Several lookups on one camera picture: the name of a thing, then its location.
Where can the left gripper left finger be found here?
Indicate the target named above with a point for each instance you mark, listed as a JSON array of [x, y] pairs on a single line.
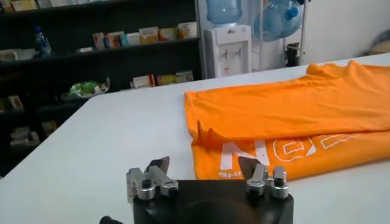
[[158, 179]]

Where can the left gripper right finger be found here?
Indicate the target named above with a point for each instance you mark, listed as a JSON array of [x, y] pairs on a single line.
[[257, 179]]

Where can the orange t-shirt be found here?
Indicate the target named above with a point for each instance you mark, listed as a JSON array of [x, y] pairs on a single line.
[[274, 115]]

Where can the large white table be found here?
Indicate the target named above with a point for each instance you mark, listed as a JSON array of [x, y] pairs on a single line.
[[91, 152]]

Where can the green yellow box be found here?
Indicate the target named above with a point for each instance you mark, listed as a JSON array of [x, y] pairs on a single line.
[[166, 79]]

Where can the green beige box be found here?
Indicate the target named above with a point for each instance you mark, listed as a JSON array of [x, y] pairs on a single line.
[[184, 77]]

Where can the green and white bowl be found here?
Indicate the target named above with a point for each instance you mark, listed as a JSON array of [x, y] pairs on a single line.
[[85, 88]]

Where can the black shelf unit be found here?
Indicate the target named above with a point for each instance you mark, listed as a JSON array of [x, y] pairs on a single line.
[[137, 61]]

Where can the white water dispenser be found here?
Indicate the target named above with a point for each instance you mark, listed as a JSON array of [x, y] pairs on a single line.
[[228, 54]]

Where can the black clamp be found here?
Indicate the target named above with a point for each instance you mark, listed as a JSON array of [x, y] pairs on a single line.
[[292, 54]]

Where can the white box blue stripe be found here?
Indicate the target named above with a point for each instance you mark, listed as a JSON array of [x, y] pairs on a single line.
[[132, 39]]

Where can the orange white medicine box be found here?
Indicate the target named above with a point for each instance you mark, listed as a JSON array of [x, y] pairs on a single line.
[[148, 36], [168, 34]]

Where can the box with orange picture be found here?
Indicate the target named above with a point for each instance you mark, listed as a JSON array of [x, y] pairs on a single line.
[[114, 40]]

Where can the flat white box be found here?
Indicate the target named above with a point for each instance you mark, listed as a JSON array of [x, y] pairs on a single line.
[[84, 50]]

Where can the white jug rack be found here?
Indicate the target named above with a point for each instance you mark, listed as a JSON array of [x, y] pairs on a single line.
[[302, 36]]

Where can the white yellow medicine box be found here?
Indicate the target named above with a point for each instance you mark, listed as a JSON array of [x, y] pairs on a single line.
[[187, 30]]

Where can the tilted blue water jug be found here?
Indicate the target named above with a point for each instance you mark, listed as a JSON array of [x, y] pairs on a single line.
[[277, 21]]

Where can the upright blue water jug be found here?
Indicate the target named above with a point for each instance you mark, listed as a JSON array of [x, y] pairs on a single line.
[[224, 10]]

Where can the blue drink bottle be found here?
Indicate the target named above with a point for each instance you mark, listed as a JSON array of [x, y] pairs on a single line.
[[42, 42]]

